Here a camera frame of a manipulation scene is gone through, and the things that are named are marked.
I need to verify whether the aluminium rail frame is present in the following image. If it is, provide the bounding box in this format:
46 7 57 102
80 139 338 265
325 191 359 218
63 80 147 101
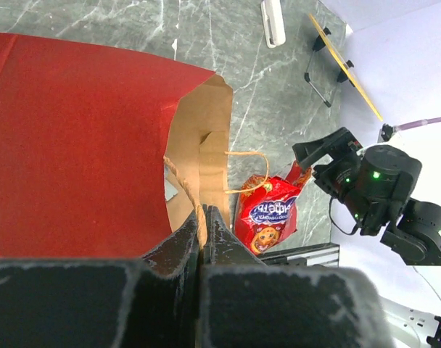
258 243 340 267

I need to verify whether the white rectangular device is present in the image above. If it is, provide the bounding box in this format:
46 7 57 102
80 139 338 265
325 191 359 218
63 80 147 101
260 0 286 49

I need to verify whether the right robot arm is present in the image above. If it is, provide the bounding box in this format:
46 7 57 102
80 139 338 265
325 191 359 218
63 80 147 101
292 127 441 266

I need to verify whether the red snack bag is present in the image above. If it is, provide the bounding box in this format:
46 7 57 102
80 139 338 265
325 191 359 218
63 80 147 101
234 162 312 255

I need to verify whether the red paper bag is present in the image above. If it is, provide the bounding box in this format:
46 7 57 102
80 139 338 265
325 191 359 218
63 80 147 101
0 33 233 258

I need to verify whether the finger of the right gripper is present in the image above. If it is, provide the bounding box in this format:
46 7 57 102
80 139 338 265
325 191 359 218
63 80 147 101
292 127 360 170

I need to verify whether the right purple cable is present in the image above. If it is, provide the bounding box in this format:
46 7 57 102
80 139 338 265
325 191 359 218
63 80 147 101
394 116 441 132

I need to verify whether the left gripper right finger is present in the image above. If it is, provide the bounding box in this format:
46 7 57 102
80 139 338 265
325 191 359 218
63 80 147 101
200 206 394 347

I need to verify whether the yellow-edged tablet on stand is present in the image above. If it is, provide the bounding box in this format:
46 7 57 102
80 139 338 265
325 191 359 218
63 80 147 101
304 13 384 121

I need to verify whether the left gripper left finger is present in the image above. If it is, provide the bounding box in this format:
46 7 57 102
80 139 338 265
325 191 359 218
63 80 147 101
0 215 198 347

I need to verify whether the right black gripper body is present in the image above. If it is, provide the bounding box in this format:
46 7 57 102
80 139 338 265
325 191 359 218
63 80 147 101
313 151 361 199

